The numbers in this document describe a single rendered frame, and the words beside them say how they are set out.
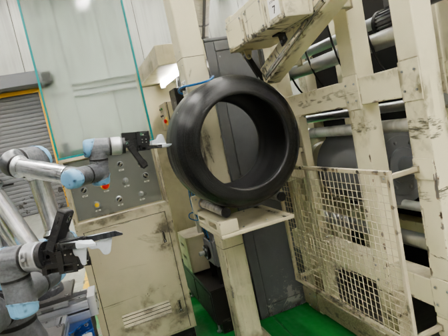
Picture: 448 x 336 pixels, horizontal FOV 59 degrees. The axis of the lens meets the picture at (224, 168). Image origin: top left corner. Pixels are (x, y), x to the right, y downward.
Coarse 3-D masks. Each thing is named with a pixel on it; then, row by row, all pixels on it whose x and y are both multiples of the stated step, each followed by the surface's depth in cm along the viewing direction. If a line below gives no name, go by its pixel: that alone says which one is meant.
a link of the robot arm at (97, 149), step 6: (102, 138) 163; (108, 138) 163; (84, 144) 159; (90, 144) 159; (96, 144) 160; (102, 144) 160; (108, 144) 161; (84, 150) 158; (90, 150) 159; (96, 150) 160; (102, 150) 161; (108, 150) 162; (84, 156) 161; (90, 156) 161; (96, 156) 160; (102, 156) 161
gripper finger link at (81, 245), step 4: (80, 240) 99; (84, 240) 97; (88, 240) 95; (92, 240) 95; (76, 244) 95; (80, 244) 95; (84, 244) 94; (88, 244) 94; (92, 244) 94; (96, 244) 94; (80, 248) 95; (84, 248) 95; (76, 252) 98; (80, 252) 96; (84, 252) 95; (80, 256) 96; (84, 256) 95; (80, 260) 97; (84, 260) 95; (84, 264) 96
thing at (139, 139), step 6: (132, 132) 166; (138, 132) 165; (144, 132) 170; (126, 138) 165; (132, 138) 166; (138, 138) 165; (144, 138) 167; (126, 144) 166; (132, 144) 166; (138, 144) 165; (144, 144) 167; (138, 150) 167; (144, 150) 166
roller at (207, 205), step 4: (204, 200) 203; (200, 204) 205; (204, 204) 198; (208, 204) 193; (212, 204) 189; (216, 204) 186; (208, 208) 192; (212, 208) 186; (216, 208) 181; (220, 208) 177; (224, 208) 174; (228, 208) 175; (216, 212) 181; (220, 212) 175; (224, 212) 174; (228, 212) 175; (224, 216) 174; (228, 216) 175
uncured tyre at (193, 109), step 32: (192, 96) 168; (224, 96) 167; (256, 96) 175; (192, 128) 164; (256, 128) 207; (288, 128) 178; (192, 160) 164; (256, 160) 207; (288, 160) 179; (192, 192) 185; (224, 192) 170; (256, 192) 174
